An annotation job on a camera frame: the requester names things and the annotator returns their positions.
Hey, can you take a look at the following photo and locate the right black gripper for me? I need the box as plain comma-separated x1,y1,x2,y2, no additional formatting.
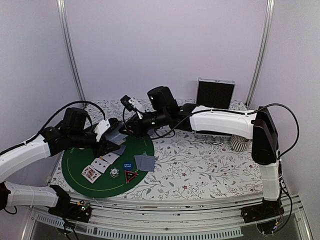
119,109,168,138

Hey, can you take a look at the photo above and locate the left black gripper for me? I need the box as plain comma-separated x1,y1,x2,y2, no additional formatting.
70,130,121,158

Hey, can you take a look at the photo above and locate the blue playing card deck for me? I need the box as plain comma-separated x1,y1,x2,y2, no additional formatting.
104,130,127,145

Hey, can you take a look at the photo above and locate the face-down community card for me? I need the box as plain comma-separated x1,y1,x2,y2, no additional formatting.
113,144,127,156

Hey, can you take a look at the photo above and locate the face-up diamonds card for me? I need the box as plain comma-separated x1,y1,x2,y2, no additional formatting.
90,158,110,174

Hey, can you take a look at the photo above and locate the face-up king card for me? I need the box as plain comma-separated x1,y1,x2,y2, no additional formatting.
81,165,101,184

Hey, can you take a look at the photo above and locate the blue small blind button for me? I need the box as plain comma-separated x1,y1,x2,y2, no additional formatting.
123,162,134,171

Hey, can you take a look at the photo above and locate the blue playing card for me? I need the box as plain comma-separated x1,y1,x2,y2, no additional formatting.
138,155,156,172
134,155,143,170

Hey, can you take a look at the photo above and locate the black red triangular plaque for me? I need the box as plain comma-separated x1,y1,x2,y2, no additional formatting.
124,170,139,184

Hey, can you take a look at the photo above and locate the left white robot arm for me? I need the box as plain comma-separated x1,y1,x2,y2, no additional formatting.
0,107,120,217

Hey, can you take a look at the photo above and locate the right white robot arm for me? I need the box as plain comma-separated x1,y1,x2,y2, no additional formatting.
120,86,282,218

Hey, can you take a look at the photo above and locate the round green poker mat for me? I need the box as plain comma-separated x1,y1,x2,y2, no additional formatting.
61,136,155,198

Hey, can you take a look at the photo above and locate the aluminium poker chip case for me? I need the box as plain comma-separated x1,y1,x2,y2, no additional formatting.
196,77,236,110

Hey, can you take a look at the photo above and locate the striped ceramic mug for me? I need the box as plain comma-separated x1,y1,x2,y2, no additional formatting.
230,135,251,152

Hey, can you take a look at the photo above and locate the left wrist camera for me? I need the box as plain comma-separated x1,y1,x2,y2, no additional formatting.
93,119,111,142

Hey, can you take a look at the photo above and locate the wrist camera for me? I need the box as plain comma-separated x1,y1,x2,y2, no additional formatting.
93,119,111,142
120,95,146,120

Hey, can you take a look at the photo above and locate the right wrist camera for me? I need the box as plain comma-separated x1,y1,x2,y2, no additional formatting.
120,95,146,120

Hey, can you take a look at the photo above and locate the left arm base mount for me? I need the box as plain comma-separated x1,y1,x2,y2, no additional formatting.
48,200,92,223

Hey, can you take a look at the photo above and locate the front aluminium rail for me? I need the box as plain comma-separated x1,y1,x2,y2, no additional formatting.
22,194,313,240

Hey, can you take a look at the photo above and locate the left aluminium frame post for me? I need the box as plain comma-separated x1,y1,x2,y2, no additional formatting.
56,0,86,101

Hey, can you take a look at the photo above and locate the aluminium frame post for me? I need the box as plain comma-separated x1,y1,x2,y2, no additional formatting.
245,0,275,107
56,0,86,101

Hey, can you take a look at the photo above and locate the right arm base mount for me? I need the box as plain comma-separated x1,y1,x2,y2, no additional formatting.
240,197,293,236

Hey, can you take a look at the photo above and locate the right aluminium frame post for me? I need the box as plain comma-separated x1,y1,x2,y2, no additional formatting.
245,0,275,107

